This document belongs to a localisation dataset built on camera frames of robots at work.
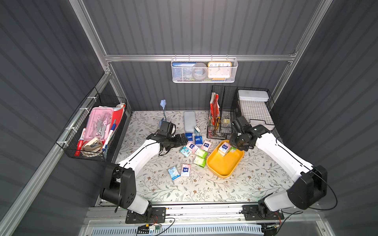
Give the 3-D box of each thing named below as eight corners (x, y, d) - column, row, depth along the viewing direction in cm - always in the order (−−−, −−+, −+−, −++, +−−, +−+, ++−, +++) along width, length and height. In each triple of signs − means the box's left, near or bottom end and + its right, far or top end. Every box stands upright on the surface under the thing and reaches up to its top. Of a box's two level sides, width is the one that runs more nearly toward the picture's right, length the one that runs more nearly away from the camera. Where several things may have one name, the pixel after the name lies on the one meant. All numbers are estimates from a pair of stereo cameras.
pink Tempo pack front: (181, 175, 89) (180, 173, 86) (182, 165, 93) (182, 163, 90) (189, 176, 88) (189, 174, 86) (190, 166, 92) (190, 164, 90)
